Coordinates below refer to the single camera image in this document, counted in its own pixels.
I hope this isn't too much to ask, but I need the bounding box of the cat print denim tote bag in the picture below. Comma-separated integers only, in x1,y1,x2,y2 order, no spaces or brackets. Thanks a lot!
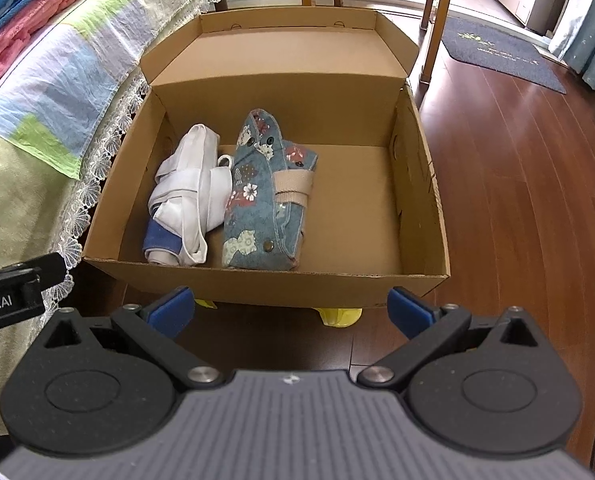
222,108,318,271

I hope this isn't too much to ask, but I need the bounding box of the white folded cloth bag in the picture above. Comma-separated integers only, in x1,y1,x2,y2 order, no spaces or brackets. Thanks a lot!
142,124,234,266

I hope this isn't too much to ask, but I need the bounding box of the light green sofa cover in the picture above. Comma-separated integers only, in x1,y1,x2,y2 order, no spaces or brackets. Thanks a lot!
0,137,74,436

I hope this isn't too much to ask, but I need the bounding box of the yellow plastic stool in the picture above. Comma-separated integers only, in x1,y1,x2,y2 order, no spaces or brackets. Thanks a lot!
196,300,363,328

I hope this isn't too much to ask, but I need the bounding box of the pastel patchwork sheet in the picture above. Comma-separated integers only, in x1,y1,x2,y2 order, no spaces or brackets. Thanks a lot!
0,0,218,179

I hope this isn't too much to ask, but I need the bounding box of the cardboard box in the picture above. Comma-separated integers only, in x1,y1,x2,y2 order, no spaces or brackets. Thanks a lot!
84,6,450,309

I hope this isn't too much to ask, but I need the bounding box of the dark grey door mat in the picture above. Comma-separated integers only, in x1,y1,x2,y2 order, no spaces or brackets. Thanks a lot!
442,18,567,94

